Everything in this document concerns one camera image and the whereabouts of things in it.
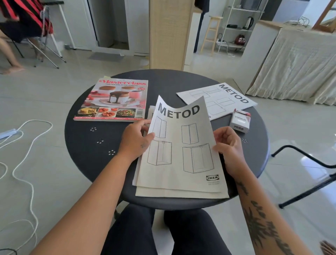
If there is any person's left hand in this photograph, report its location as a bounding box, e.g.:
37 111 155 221
117 119 156 164

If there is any person's right hand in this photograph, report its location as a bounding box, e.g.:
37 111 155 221
212 126 250 181

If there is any cabinet assembly manual booklet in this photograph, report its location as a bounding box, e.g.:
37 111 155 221
176 83 258 121
136 95 229 194

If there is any person's right forearm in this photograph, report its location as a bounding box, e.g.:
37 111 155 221
231 169 313 255

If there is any person's left forearm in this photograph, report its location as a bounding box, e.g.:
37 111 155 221
30 154 133 255

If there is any small white red box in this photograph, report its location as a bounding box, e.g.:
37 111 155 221
229 109 251 133

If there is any pink cooking magazine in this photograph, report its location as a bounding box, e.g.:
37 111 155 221
74 78 149 122

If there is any beige paper booklet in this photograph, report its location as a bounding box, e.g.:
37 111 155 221
132 105 230 199

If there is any person's right leg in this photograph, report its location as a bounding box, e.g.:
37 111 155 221
164 208 232 255

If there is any person's leg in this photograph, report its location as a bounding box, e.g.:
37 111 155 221
101 204 174 255
164 208 232 255

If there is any person's left leg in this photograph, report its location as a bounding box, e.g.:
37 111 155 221
101 204 174 255

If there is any black metal chair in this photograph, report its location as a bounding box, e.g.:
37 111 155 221
271 145 336 209

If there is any white board panel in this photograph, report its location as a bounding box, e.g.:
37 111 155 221
241 20 283 93

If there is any woven beige tall cabinet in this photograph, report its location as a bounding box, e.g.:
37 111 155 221
149 0 195 71

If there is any beige cloth cover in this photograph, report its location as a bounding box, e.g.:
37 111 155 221
246 26 336 106

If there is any wooden stool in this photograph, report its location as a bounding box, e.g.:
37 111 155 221
201 16 224 56

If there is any white metal shelf unit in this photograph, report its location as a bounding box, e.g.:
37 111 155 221
216 0 266 52

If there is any grey folding chair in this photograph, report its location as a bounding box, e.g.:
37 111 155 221
11 5 66 69

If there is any white power strip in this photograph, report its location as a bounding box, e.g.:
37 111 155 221
0 128 17 140

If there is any white high stool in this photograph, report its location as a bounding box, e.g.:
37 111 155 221
41 0 77 50

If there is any person's right foot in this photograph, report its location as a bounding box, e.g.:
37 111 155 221
320 240 336 255

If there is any white cable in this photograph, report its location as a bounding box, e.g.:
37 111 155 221
0 120 53 255

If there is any wooden frame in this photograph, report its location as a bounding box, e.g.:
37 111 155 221
312 0 336 33

